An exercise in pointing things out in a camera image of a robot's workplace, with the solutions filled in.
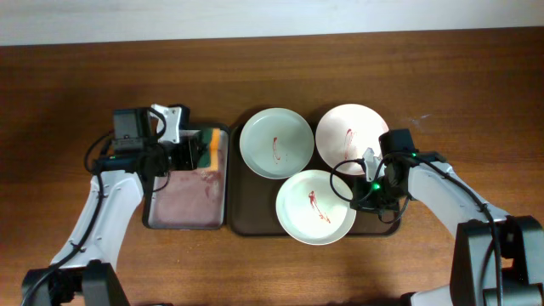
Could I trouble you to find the pinkish white plate top right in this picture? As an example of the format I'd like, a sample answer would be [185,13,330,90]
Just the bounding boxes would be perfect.
[315,104,389,169]

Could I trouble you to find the large brown serving tray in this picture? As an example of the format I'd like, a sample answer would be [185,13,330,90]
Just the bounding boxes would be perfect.
[225,125,401,237]

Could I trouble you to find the small tray with soapy water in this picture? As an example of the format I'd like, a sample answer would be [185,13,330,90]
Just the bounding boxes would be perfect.
[142,123,230,230]

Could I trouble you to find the pale green plate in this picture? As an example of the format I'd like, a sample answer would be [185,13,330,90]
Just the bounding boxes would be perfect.
[239,108,315,179]

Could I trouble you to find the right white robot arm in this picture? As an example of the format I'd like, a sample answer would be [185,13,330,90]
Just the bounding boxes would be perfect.
[350,129,543,306]

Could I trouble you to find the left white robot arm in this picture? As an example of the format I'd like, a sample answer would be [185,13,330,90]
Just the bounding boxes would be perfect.
[21,105,205,305]

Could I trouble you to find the orange green scrub sponge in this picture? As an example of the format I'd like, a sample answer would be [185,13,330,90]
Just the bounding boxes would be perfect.
[197,127,221,172]

